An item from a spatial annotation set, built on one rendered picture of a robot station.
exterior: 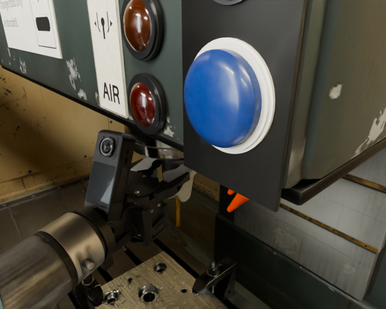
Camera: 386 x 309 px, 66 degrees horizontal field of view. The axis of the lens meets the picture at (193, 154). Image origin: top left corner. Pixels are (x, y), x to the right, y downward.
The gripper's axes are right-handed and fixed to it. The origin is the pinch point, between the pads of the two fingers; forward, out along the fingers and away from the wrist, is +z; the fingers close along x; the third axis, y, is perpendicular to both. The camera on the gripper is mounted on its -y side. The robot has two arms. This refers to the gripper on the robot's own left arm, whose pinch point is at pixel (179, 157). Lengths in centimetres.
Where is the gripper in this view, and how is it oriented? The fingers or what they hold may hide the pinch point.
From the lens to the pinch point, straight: 50.5
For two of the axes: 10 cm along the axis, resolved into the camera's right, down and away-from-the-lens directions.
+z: 5.4, -3.8, 7.5
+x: 8.4, 2.1, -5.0
